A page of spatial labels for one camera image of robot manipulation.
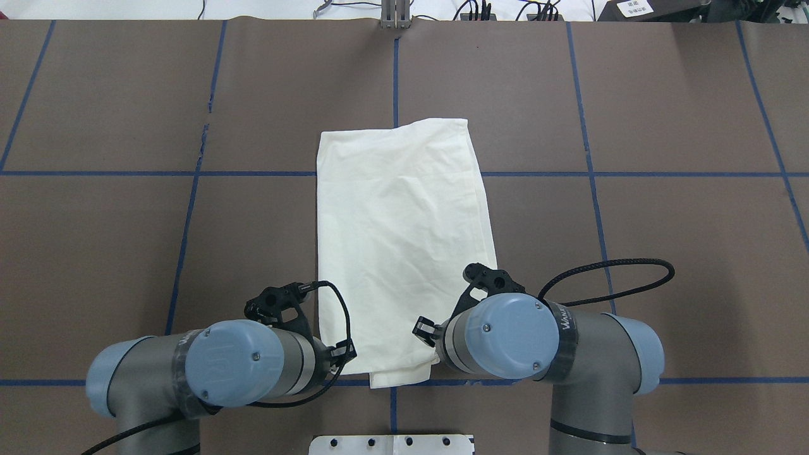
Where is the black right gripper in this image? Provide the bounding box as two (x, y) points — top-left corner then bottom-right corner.
(412, 263), (526, 348)

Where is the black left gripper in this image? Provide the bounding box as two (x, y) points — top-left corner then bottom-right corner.
(245, 282), (356, 380)

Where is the cream long-sleeve cat shirt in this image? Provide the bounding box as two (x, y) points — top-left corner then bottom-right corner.
(316, 118), (497, 389)

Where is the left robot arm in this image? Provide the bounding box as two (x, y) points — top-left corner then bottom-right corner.
(85, 281), (356, 454)

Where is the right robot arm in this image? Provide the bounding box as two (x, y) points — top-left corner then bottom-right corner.
(412, 257), (676, 454)

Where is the black box with label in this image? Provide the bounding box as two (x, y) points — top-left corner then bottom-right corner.
(597, 1), (711, 23)

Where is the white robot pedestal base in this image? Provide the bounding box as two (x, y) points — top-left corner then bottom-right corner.
(308, 434), (476, 454)

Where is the aluminium frame post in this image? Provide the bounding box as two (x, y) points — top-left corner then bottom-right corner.
(379, 0), (412, 29)

